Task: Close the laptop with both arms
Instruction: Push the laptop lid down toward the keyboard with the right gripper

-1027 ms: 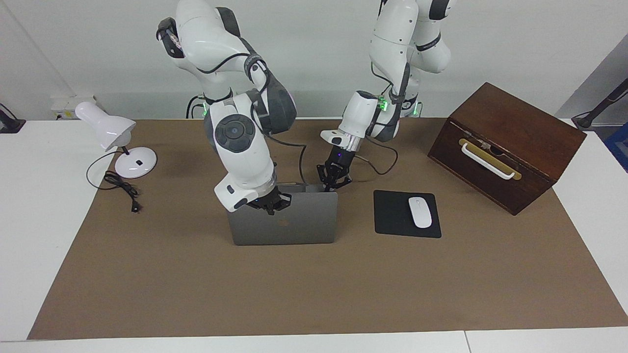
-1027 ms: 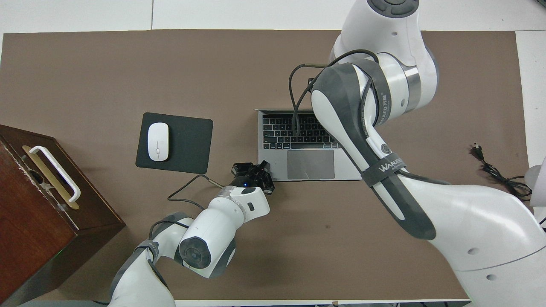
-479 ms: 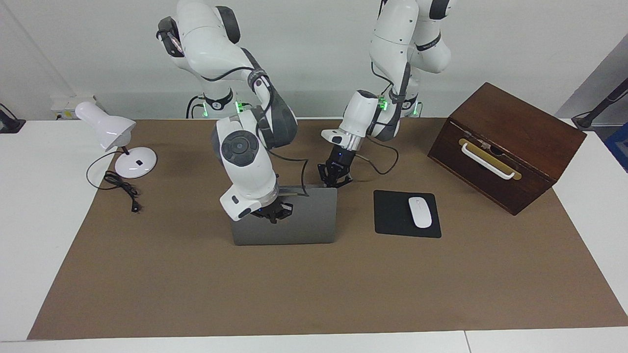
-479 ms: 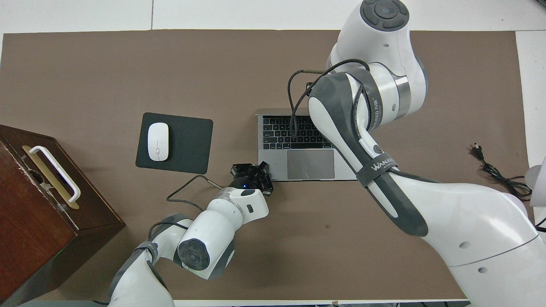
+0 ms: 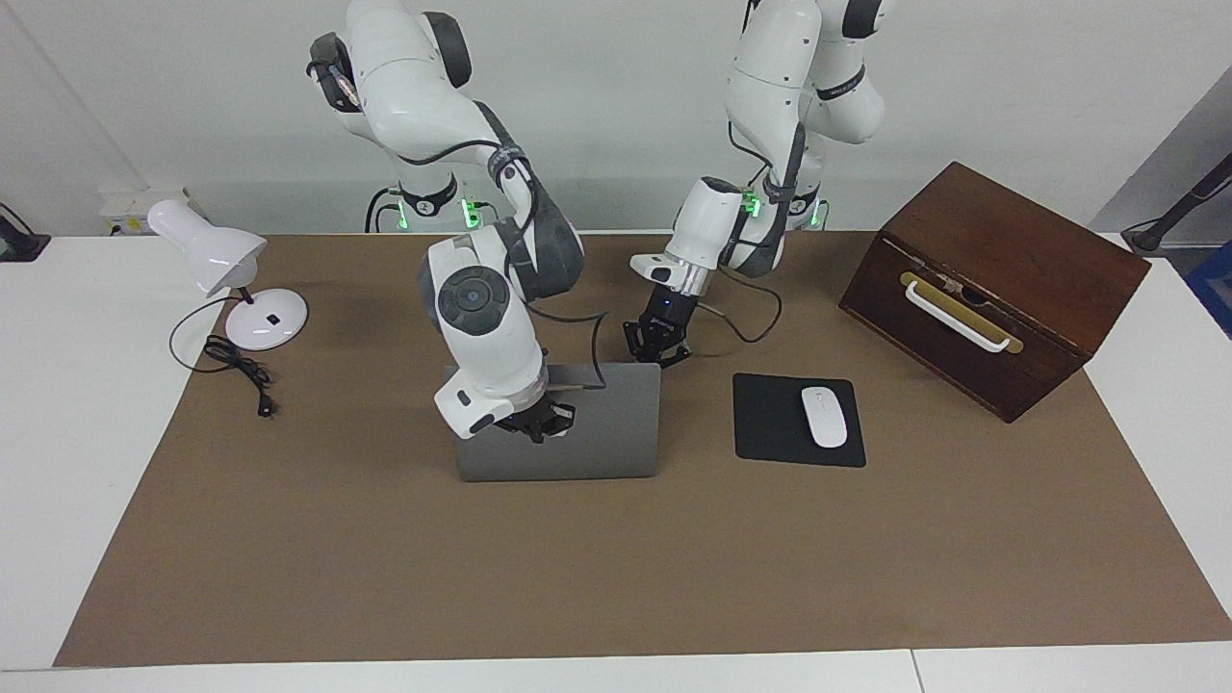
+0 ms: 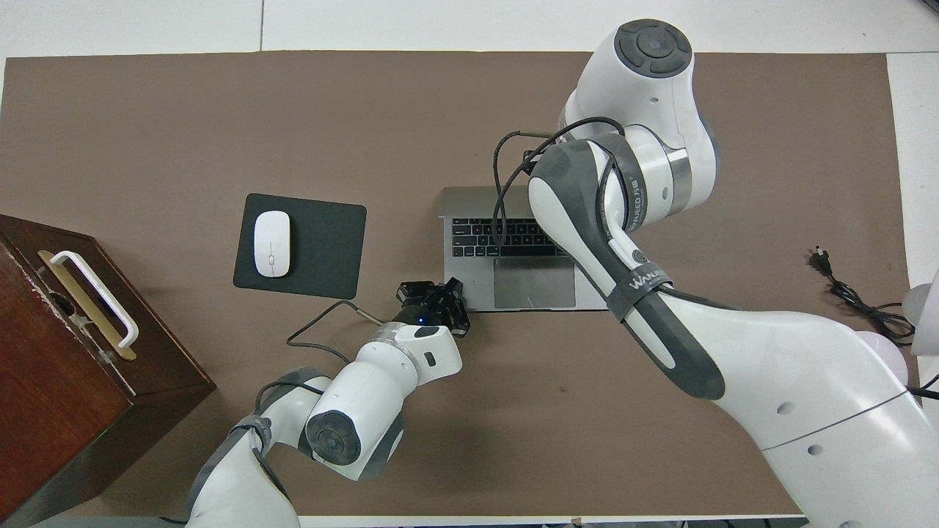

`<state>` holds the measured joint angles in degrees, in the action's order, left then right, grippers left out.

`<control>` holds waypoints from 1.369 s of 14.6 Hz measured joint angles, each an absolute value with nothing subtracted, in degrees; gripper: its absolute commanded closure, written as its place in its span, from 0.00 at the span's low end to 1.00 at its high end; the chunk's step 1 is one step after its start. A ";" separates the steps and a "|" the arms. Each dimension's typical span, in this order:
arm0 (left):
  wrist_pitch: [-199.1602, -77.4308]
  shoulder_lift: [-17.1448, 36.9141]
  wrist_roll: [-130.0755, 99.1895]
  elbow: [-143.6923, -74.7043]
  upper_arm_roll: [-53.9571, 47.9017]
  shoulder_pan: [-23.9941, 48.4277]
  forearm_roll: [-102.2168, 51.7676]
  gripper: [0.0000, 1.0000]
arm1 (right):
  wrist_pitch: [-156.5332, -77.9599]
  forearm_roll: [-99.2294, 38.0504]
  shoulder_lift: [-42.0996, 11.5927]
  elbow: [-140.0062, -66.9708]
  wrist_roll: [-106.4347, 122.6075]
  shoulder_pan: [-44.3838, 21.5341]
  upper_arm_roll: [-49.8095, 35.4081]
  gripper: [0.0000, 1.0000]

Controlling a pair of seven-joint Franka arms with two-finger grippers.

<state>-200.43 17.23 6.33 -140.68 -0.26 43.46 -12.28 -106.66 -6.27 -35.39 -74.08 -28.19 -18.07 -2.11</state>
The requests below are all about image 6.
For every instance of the dark brown wooden box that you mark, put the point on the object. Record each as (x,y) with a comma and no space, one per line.
(59,389)

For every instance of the silver grey laptop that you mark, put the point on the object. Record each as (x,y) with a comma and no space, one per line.
(532,282)

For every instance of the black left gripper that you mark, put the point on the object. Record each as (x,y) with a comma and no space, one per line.
(433,309)

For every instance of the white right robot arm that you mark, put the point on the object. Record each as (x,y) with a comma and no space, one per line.
(792,389)

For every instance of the brown table mat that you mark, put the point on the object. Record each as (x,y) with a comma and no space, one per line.
(220,132)

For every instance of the black mouse pad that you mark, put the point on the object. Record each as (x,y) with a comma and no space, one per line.
(323,249)

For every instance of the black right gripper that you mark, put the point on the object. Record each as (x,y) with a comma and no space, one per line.
(530,160)

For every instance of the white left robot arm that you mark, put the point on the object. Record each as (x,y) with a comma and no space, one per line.
(367,411)

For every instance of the white computer mouse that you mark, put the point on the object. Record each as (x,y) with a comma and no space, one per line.
(272,243)

